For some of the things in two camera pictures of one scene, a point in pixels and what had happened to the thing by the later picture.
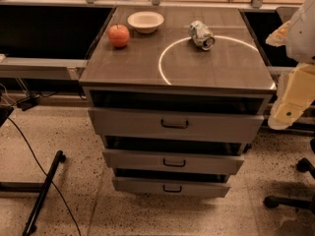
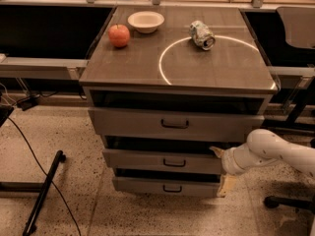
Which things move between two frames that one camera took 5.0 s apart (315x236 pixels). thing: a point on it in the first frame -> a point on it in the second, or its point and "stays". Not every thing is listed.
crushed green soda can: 201,35 stays
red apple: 119,35 stays
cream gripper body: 302,36 -> 229,162
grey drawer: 173,161 stays
